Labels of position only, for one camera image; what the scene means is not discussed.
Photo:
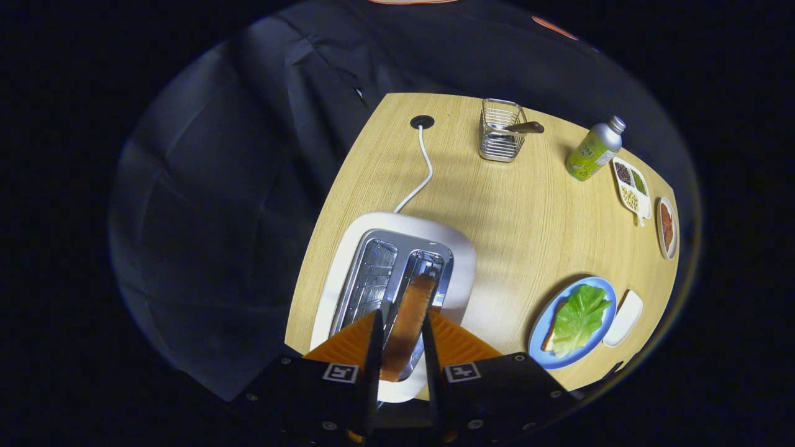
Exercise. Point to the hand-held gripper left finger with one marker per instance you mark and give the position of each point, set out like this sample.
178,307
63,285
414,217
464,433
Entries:
372,372

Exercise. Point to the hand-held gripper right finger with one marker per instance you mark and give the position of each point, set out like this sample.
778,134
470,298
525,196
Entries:
430,372

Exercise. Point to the brown toast slice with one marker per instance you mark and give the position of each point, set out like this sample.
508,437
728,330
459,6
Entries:
410,323

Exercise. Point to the green lettuce leaf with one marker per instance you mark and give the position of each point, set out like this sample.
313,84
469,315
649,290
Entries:
577,320

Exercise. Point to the blue plate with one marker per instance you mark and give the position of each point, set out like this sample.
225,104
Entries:
539,329

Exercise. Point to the white bread slice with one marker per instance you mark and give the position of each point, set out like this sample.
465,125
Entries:
549,343

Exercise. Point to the white toaster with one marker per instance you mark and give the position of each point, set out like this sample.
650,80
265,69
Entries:
447,248

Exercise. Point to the white square plate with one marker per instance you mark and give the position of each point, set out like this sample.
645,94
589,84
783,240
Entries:
624,316

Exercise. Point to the white divided dish with beans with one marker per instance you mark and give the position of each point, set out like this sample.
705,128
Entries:
645,208

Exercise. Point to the green labelled metal bottle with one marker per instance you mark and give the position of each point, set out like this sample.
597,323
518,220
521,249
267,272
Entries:
590,152

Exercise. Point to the brown meat slice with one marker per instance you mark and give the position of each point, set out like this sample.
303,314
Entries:
666,214
667,239

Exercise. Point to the white oval plate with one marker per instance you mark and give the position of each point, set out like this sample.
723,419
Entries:
674,245

